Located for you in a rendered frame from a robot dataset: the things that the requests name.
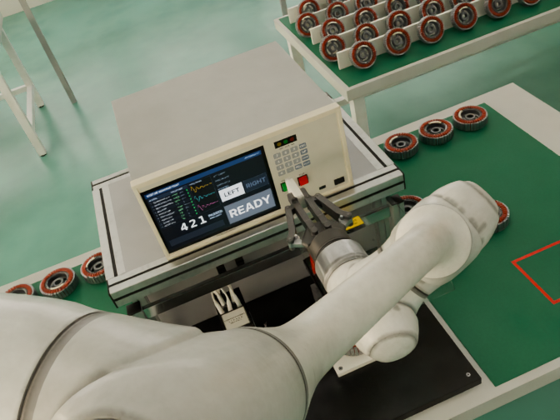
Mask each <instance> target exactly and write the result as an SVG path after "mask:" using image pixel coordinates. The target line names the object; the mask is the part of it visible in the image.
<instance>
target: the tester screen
mask: <svg viewBox="0 0 560 420"><path fill-rule="evenodd" d="M263 173H266V175H267V180H268V183H269V184H267V185H265V186H262V187H259V188H257V189H254V190H252V191H250V192H246V193H244V194H242V195H240V196H237V197H234V198H232V199H229V200H227V201H225V202H223V201H222V199H221V197H220V194H219V192H218V191H220V190H223V189H224V188H228V187H231V186H232V185H235V184H237V183H240V182H243V181H245V180H248V179H250V178H254V177H256V176H258V175H260V174H263ZM269 188H271V190H272V187H271V184H270V181H269V178H268V173H267V170H266V168H265V164H264V161H263V156H262V154H261V150H259V151H256V152H253V153H251V154H248V155H247V156H244V157H240V158H238V159H236V160H233V161H231V162H228V163H225V164H223V165H221V166H218V167H215V168H213V169H210V170H208V171H206V172H202V173H199V174H198V175H195V176H193V177H190V178H187V179H185V180H182V181H180V182H176V183H174V184H172V185H170V186H167V187H164V188H161V189H159V190H157V191H155V192H151V193H149V194H147V195H144V197H145V199H146V201H147V204H148V206H149V207H150V209H151V211H152V214H153V216H154V217H155V219H156V221H157V225H158V226H159V228H160V230H161V232H162V235H163V236H164V238H165V240H166V242H167V245H168V246H169V248H170V251H171V250H173V249H175V248H179V247H181V246H183V245H185V244H188V243H191V242H193V241H196V240H198V239H200V238H204V237H206V236H208V235H210V234H212V233H215V232H218V231H220V230H223V229H224V228H228V227H231V226H232V225H235V224H237V223H240V222H242V221H245V220H247V219H249V218H253V217H255V216H257V215H259V214H262V213H265V212H267V211H269V210H272V209H274V208H277V204H276V201H275V198H274V195H273V190H272V195H273V198H274V202H275V204H276V206H275V207H271V208H269V209H267V210H264V211H262V212H259V213H256V214H254V215H252V216H250V217H246V218H244V219H242V220H240V221H237V222H234V223H232V224H230V222H229V220H228V216H227V214H226V212H225V209H224V207H225V206H227V205H229V204H231V203H235V202H237V201H239V200H242V199H244V198H247V197H250V196H252V195H254V194H256V193H260V192H262V191H264V190H267V189H269ZM203 214H206V217H207V220H208V222H207V223H205V224H203V225H201V226H198V227H195V228H193V229H190V230H188V231H186V232H183V233H181V231H180V229H179V227H178V224H180V223H184V222H186V221H188V220H191V219H193V218H196V217H199V216H201V215H203ZM220 220H223V221H224V223H225V225H223V226H221V227H218V228H215V229H213V230H211V231H209V232H205V233H204V234H201V235H199V236H196V237H193V238H191V239H188V240H187V241H184V242H180V243H179V244H176V245H174V246H171V244H170V242H169V241H171V240H173V239H175V238H179V237H181V236H183V235H185V234H187V233H190V232H193V231H195V230H198V229H199V228H203V227H206V226H207V225H210V224H212V223H215V222H218V221H220Z"/></svg>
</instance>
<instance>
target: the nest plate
mask: <svg viewBox="0 0 560 420"><path fill-rule="evenodd" d="M358 354H359V355H358V356H356V353H355V356H352V354H351V356H348V355H347V356H346V355H344V356H343V357H342V358H341V359H340V360H339V361H338V362H336V363H335V365H334V366H333V367H334V369H335V371H336V373H337V375H338V376H339V377H341V376H343V375H345V374H347V373H350V372H352V371H354V370H356V369H358V368H361V367H363V366H365V365H368V364H369V363H372V362H374V361H377V360H375V359H373V358H371V357H369V356H367V355H365V354H364V353H363V354H362V355H360V353H358Z"/></svg>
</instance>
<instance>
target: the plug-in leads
mask: <svg viewBox="0 0 560 420"><path fill-rule="evenodd" d="M227 286H228V287H229V292H230V296H231V299H232V301H231V302H232V303H233V304H234V303H236V304H237V308H238V307H240V306H242V304H241V303H240V301H239V299H238V297H237V295H236V294H235V293H234V291H233V289H232V286H231V284H229V285H227ZM223 293H224V294H225V296H226V297H227V302H224V300H223V299H224V296H223ZM211 294H212V299H213V301H214V304H215V306H216V308H217V310H218V311H219V314H220V315H221V314H223V313H225V311H223V309H222V307H226V306H227V309H228V311H231V310H233V308H232V304H231V302H230V300H229V298H228V295H227V294H226V293H225V292H224V290H223V289H222V288H221V290H220V289H218V290H216V291H213V292H211ZM214 298H215V299H214ZM218 302H220V303H221V306H220V304H219V303H218Z"/></svg>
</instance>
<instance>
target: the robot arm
mask: <svg viewBox="0 0 560 420"><path fill-rule="evenodd" d="M285 183H286V185H287V190H288V192H289V193H288V194H287V199H288V201H289V202H290V204H291V205H290V206H289V205H288V206H286V207H285V213H286V218H287V226H288V231H289V233H288V236H287V243H288V246H289V249H290V250H291V251H294V250H295V249H296V248H303V250H305V251H307V252H308V253H309V254H310V255H311V257H312V259H313V261H314V262H315V271H316V274H317V275H318V277H319V279H320V280H321V282H322V285H323V286H324V288H325V290H326V292H327V294H326V295H325V296H323V297H322V298H321V299H319V300H318V301H317V302H315V303H314V304H313V305H312V306H311V307H309V308H308V309H306V310H305V311H304V312H302V313H301V314H299V315H298V316H296V317H295V318H294V319H292V320H291V321H289V322H287V323H285V324H283V325H282V326H279V327H236V328H233V329H228V330H224V331H216V332H205V333H203V332H202V331H201V330H200V329H198V328H196V327H189V326H183V325H178V324H172V323H166V322H159V321H153V320H149V319H144V318H140V317H132V316H128V315H124V314H119V313H114V312H106V311H102V310H97V309H94V308H91V307H87V306H85V305H82V304H80V303H77V302H71V301H67V300H62V299H57V298H52V297H40V296H33V295H25V294H16V293H7V292H0V420H305V418H306V416H307V413H308V408H309V405H310V402H311V399H312V396H313V393H314V391H315V388H316V386H317V385H318V383H319V382H320V380H321V379H322V378H323V376H324V375H325V374H326V373H327V372H328V371H329V370H330V369H331V368H332V367H333V366H334V365H335V363H336V362H338V361H339V360H340V359H341V358H342V357H343V356H344V355H345V354H346V353H347V352H348V351H349V350H350V349H351V348H352V347H353V346H354V345H356V346H357V348H358V349H359V350H360V351H361V352H362V353H364V354H365V355H367V356H369V357H370V358H373V359H375V360H377V361H379V362H382V363H389V362H393V361H396V360H398V359H400V358H403V357H405V356H407V355H408V354H409V353H410V352H411V351H412V350H413V349H414V348H415V347H416V346H417V344H418V333H419V327H418V318H417V316H416V314H417V312H418V309H419V308H420V306H421V305H422V303H423V301H424V300H425V299H426V298H427V297H428V296H429V295H430V294H431V293H432V292H433V291H435V290H436V289H437V288H439V287H440V286H442V285H443V284H445V283H448V282H449V281H451V280H452V279H454V278H455V277H456V276H457V275H458V274H459V273H460V272H461V271H462V270H464V269H465V268H466V267H467V266H468V265H469V264H470V263H471V262H472V261H473V260H474V259H475V258H476V257H477V255H478V254H479V253H480V252H481V250H482V249H483V248H484V247H485V246H486V244H487V243H488V242H489V240H490V239H491V237H492V235H493V234H494V232H495V230H496V227H497V225H498V221H499V215H498V205H497V204H496V202H495V201H494V200H493V198H492V197H491V196H490V195H489V194H488V193H487V192H486V191H484V190H483V189H482V188H481V187H479V186H478V185H477V184H476V183H474V182H470V181H456V182H451V183H449V184H447V185H445V186H443V187H440V188H439V189H438V190H436V191H435V192H433V193H432V194H431V195H430V196H428V197H425V198H424V199H423V200H421V201H420V202H419V203H417V204H416V205H415V206H414V207H413V208H412V209H411V210H410V211H409V212H408V213H407V214H406V215H405V216H404V217H403V218H402V219H401V220H400V221H399V222H398V223H397V225H396V226H395V227H394V229H393V230H392V232H391V235H390V237H389V238H388V239H387V241H386V242H385V243H384V244H383V245H382V246H381V247H380V248H379V249H378V250H377V251H375V252H374V253H372V254H371V255H369V256H368V255H367V253H366V252H365V251H364V249H363V247H362V246H361V245H360V244H359V243H358V242H356V241H353V240H352V239H351V238H350V237H349V235H348V234H347V230H346V228H347V227H351V226H352V225H353V217H352V214H351V213H350V212H346V211H343V210H342V209H341V208H339V207H338V206H336V205H335V204H334V203H332V202H330V201H329V200H328V199H326V198H325V197H324V196H323V195H322V194H320V193H316V194H315V195H314V196H310V195H309V194H308V192H307V190H306V189H305V188H304V187H302V188H299V187H298V185H297V184H296V183H295V182H294V180H293V178H292V177H289V178H287V179H285ZM306 204H307V205H306ZM305 207H307V210H309V211H310V213H311V214H312V215H313V217H314V218H315V220H316V221H317V222H315V223H313V221H312V220H311V218H309V217H308V215H307V214H306V212H305V211H304V208H305ZM319 208H321V209H322V210H323V211H324V212H325V213H327V214H328V215H329V216H331V217H332V218H333V219H335V220H336V222H334V221H332V220H328V219H327V218H326V216H325V215H324V214H323V213H322V212H321V210H320V209H319ZM295 213H296V215H297V217H298V218H299V220H300V222H301V223H302V225H303V226H304V228H305V229H306V230H305V233H304V234H303V237H302V240H301V239H300V237H299V236H298V235H297V231H296V227H295V222H294V217H293V215H294V214H295Z"/></svg>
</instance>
